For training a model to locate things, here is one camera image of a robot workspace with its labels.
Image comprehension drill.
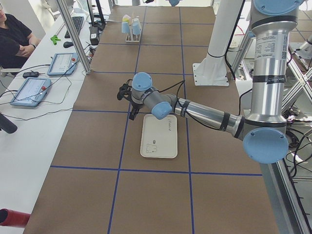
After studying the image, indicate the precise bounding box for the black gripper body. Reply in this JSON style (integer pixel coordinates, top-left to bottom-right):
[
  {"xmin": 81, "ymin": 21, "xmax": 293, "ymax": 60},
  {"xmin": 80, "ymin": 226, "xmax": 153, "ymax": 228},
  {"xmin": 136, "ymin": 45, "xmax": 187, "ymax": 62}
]
[{"xmin": 131, "ymin": 101, "xmax": 144, "ymax": 115}]

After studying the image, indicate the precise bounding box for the light blue cup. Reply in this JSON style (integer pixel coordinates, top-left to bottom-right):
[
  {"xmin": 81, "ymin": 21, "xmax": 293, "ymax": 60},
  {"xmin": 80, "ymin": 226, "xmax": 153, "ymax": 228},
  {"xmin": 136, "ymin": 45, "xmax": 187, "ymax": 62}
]
[
  {"xmin": 132, "ymin": 21, "xmax": 141, "ymax": 36},
  {"xmin": 121, "ymin": 21, "xmax": 130, "ymax": 34}
]

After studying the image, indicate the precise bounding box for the light blue cup front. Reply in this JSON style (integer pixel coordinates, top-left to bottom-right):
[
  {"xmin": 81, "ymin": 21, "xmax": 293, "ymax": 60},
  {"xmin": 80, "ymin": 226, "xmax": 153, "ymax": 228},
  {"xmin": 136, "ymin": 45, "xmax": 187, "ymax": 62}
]
[{"xmin": 121, "ymin": 21, "xmax": 130, "ymax": 34}]

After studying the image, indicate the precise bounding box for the yellow plastic cup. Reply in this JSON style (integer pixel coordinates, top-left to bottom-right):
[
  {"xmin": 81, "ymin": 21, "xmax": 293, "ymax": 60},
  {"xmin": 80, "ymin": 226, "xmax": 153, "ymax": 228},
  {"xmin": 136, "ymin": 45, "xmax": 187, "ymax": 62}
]
[{"xmin": 122, "ymin": 15, "xmax": 131, "ymax": 23}]

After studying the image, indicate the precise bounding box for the pink plastic cup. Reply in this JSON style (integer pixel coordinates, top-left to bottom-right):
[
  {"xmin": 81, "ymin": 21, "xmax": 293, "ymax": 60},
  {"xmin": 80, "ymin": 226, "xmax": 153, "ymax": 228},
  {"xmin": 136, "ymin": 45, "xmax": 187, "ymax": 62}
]
[{"xmin": 128, "ymin": 18, "xmax": 133, "ymax": 26}]

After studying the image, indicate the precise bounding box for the grey plastic cup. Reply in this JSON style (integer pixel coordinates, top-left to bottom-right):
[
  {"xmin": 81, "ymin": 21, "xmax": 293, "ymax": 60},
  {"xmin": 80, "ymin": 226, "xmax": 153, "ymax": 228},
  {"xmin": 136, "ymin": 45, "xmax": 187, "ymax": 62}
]
[{"xmin": 132, "ymin": 0, "xmax": 140, "ymax": 6}]

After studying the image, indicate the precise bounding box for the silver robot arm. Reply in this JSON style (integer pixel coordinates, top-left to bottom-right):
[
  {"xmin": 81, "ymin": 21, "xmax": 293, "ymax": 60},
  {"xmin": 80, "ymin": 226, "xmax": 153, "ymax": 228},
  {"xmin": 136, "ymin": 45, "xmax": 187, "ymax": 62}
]
[
  {"xmin": 168, "ymin": 0, "xmax": 180, "ymax": 7},
  {"xmin": 129, "ymin": 0, "xmax": 302, "ymax": 164}
]

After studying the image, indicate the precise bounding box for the white serving tray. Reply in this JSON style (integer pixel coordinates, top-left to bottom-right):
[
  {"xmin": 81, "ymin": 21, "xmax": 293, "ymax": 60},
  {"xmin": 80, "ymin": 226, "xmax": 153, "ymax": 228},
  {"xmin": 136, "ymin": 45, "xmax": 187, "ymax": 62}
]
[{"xmin": 140, "ymin": 114, "xmax": 177, "ymax": 159}]

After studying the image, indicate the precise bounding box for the far blue teach pendant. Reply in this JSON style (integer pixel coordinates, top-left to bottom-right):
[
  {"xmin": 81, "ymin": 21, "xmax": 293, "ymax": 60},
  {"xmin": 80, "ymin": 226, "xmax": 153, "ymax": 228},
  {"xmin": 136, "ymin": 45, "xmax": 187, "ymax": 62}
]
[{"xmin": 47, "ymin": 53, "xmax": 78, "ymax": 76}]

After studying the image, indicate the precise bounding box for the blue teach pendant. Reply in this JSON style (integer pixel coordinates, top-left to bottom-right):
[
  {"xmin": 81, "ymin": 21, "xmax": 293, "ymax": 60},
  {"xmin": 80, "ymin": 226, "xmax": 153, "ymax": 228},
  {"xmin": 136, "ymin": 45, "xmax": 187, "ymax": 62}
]
[
  {"xmin": 10, "ymin": 78, "xmax": 52, "ymax": 107},
  {"xmin": 47, "ymin": 53, "xmax": 78, "ymax": 76}
]

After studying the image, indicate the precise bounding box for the black computer mouse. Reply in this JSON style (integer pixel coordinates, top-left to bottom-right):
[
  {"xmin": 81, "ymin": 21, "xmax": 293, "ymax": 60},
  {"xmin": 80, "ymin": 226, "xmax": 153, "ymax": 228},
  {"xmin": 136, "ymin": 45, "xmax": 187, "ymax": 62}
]
[{"xmin": 63, "ymin": 41, "xmax": 73, "ymax": 48}]

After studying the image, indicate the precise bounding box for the near blue teach pendant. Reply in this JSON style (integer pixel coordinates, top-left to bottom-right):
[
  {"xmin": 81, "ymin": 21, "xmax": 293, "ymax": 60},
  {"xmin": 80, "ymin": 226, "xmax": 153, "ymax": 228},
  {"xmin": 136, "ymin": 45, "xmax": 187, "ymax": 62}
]
[{"xmin": 10, "ymin": 78, "xmax": 52, "ymax": 107}]

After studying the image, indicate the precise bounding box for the black keyboard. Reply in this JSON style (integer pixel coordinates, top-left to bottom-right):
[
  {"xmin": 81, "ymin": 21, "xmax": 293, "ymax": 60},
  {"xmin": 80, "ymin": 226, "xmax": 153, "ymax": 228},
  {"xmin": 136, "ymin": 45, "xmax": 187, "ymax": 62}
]
[{"xmin": 64, "ymin": 16, "xmax": 84, "ymax": 39}]

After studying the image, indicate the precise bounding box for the green toy figure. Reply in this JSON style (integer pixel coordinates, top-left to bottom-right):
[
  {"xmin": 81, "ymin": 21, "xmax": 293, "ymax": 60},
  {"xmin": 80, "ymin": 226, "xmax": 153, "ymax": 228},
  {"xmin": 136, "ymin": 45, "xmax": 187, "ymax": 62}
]
[{"xmin": 50, "ymin": 35, "xmax": 61, "ymax": 45}]

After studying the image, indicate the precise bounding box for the black power adapter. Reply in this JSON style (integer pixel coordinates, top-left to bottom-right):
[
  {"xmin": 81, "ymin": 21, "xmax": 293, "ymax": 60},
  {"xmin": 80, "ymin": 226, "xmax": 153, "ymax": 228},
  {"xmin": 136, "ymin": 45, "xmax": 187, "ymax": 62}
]
[{"xmin": 22, "ymin": 72, "xmax": 39, "ymax": 78}]

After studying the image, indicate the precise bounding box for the black water bottle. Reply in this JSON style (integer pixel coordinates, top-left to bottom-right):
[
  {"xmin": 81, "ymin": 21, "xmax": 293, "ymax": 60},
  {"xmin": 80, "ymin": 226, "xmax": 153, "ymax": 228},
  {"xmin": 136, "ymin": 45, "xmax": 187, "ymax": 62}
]
[{"xmin": 0, "ymin": 114, "xmax": 18, "ymax": 134}]

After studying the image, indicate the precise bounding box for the seated person black shirt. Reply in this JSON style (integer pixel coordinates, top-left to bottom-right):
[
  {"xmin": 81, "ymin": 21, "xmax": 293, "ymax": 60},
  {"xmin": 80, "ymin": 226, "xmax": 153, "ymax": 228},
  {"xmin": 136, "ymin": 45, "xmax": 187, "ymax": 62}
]
[{"xmin": 0, "ymin": 7, "xmax": 41, "ymax": 68}]

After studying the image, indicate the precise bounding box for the red water bottle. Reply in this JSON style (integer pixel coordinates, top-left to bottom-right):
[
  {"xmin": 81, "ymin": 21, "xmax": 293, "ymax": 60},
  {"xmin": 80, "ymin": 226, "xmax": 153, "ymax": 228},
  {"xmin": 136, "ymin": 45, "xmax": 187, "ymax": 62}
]
[{"xmin": 0, "ymin": 209, "xmax": 30, "ymax": 228}]

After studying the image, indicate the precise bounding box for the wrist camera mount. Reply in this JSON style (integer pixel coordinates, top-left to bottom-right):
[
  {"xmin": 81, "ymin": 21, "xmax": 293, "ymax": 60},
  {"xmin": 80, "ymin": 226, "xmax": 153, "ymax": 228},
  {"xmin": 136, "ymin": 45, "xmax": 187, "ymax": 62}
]
[{"xmin": 117, "ymin": 82, "xmax": 132, "ymax": 102}]

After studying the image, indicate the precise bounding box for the white wire cup rack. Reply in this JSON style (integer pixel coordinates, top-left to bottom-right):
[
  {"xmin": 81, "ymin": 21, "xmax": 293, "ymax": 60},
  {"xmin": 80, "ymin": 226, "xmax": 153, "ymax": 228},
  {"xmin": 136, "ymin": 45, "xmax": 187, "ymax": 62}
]
[{"xmin": 121, "ymin": 15, "xmax": 142, "ymax": 43}]

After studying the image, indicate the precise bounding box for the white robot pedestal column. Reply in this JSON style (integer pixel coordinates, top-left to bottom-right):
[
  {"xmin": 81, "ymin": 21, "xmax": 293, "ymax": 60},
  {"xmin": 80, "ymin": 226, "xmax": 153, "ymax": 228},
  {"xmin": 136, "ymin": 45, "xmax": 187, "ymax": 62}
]
[{"xmin": 193, "ymin": 0, "xmax": 245, "ymax": 86}]

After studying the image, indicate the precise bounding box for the aluminium frame post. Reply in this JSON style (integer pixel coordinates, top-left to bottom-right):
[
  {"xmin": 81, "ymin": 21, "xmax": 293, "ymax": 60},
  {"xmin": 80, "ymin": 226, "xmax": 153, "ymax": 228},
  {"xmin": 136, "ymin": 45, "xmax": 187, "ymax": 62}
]
[{"xmin": 56, "ymin": 0, "xmax": 91, "ymax": 75}]

